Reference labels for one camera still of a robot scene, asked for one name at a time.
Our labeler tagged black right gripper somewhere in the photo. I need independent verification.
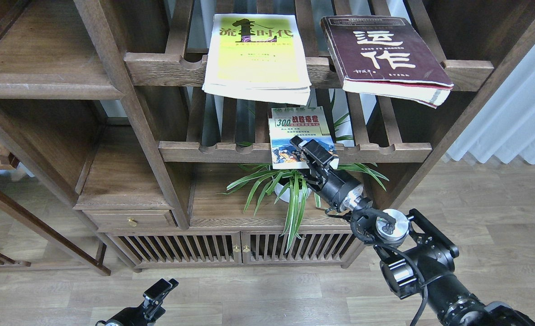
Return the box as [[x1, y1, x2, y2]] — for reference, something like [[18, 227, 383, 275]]
[[290, 136, 366, 213]]

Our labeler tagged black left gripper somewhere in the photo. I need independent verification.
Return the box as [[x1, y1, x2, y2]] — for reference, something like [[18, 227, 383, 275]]
[[96, 279, 179, 326]]

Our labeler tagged white blue illustrated book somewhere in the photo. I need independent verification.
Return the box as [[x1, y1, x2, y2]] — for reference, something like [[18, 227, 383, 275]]
[[269, 106, 338, 169]]

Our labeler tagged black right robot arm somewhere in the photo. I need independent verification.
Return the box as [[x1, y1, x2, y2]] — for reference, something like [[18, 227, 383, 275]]
[[290, 136, 535, 326]]

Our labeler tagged white plant pot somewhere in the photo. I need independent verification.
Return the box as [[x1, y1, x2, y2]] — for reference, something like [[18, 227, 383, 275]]
[[274, 177, 303, 204]]

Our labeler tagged brass drawer knob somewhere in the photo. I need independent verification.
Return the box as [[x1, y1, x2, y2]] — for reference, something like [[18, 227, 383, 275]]
[[128, 217, 138, 227]]

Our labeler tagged yellow green cover book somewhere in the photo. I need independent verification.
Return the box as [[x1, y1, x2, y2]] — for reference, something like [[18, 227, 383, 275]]
[[202, 13, 311, 105]]

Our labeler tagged maroon cover book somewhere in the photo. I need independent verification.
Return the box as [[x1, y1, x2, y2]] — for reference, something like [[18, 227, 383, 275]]
[[321, 15, 453, 108]]

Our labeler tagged dark wooden bookshelf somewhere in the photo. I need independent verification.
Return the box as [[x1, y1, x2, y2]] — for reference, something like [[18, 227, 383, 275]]
[[0, 0, 535, 272]]

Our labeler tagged white pleated curtain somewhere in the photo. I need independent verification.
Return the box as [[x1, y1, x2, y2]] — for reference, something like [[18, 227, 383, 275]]
[[446, 44, 535, 164]]

